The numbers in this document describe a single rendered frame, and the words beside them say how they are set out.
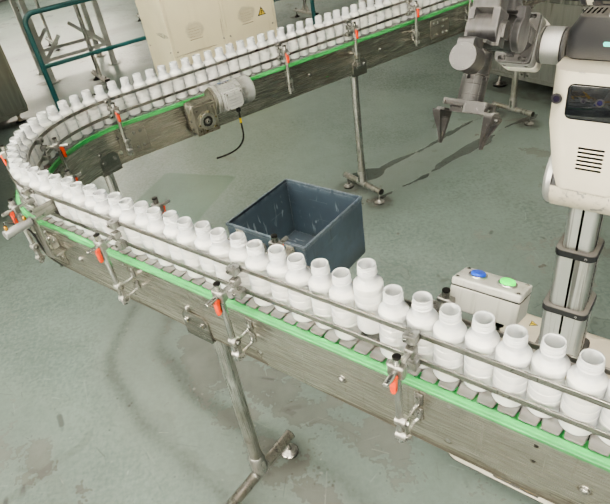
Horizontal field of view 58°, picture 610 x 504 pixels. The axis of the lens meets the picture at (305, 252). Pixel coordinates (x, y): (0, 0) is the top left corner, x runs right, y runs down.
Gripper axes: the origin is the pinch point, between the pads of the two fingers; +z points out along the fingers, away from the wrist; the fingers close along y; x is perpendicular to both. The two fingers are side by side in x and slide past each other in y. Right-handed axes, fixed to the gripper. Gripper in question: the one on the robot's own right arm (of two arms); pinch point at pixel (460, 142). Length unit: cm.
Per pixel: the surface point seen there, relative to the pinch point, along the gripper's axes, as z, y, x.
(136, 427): 138, -116, 12
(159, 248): 40, -63, -30
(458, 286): 27.7, 12.9, -16.8
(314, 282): 32.6, -12.1, -31.2
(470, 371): 39, 22, -28
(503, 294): 26.4, 21.8, -16.9
